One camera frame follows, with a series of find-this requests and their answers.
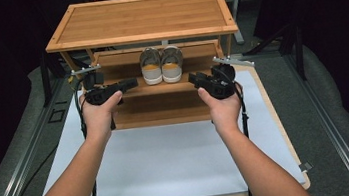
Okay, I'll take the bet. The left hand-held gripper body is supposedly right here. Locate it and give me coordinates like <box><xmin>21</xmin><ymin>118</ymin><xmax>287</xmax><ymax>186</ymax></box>
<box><xmin>69</xmin><ymin>61</ymin><xmax>125</xmax><ymax>110</ymax></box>

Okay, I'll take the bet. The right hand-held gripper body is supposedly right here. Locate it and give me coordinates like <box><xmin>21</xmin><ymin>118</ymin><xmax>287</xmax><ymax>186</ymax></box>
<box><xmin>195</xmin><ymin>51</ymin><xmax>260</xmax><ymax>103</ymax></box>

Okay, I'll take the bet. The beige sneaker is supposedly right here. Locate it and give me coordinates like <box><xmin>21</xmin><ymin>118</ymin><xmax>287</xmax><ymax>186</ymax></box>
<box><xmin>157</xmin><ymin>44</ymin><xmax>188</xmax><ymax>85</ymax></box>
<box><xmin>137</xmin><ymin>45</ymin><xmax>166</xmax><ymax>88</ymax></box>

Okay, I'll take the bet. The wooden three-tier shoe rack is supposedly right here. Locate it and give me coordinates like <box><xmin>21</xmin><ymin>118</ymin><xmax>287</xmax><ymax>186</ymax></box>
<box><xmin>40</xmin><ymin>0</ymin><xmax>250</xmax><ymax>140</ymax></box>

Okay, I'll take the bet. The person's left hand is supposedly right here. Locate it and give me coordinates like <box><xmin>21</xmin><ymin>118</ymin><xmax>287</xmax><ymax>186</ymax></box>
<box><xmin>77</xmin><ymin>89</ymin><xmax>129</xmax><ymax>144</ymax></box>

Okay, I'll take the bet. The person's right hand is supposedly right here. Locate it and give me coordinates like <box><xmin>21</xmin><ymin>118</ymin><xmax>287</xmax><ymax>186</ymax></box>
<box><xmin>195</xmin><ymin>81</ymin><xmax>247</xmax><ymax>137</ymax></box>

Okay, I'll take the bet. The grey metal stand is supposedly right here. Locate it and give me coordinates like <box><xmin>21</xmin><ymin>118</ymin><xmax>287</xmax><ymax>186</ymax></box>
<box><xmin>228</xmin><ymin>0</ymin><xmax>248</xmax><ymax>46</ymax></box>

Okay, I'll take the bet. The white table mat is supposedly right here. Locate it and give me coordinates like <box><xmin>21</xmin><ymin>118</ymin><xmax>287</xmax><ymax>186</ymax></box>
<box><xmin>29</xmin><ymin>63</ymin><xmax>308</xmax><ymax>196</ymax></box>

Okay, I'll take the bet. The small silver clip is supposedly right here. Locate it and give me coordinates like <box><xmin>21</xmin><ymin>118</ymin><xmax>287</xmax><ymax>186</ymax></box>
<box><xmin>298</xmin><ymin>160</ymin><xmax>315</xmax><ymax>174</ymax></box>

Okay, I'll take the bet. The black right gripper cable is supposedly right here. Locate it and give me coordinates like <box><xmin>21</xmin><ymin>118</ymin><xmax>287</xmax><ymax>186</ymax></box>
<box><xmin>232</xmin><ymin>79</ymin><xmax>260</xmax><ymax>196</ymax></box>

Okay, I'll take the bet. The black metal post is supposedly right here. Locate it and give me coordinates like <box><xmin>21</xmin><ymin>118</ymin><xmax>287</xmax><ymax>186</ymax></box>
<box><xmin>37</xmin><ymin>52</ymin><xmax>56</xmax><ymax>108</ymax></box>
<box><xmin>290</xmin><ymin>24</ymin><xmax>309</xmax><ymax>83</ymax></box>

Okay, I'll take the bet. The aluminium floor rail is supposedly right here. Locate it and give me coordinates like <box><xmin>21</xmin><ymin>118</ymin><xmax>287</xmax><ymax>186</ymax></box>
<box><xmin>0</xmin><ymin>76</ymin><xmax>79</xmax><ymax>196</ymax></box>
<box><xmin>281</xmin><ymin>45</ymin><xmax>349</xmax><ymax>196</ymax></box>

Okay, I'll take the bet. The black floor cable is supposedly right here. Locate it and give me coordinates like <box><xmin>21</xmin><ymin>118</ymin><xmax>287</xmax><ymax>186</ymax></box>
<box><xmin>0</xmin><ymin>143</ymin><xmax>66</xmax><ymax>196</ymax></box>

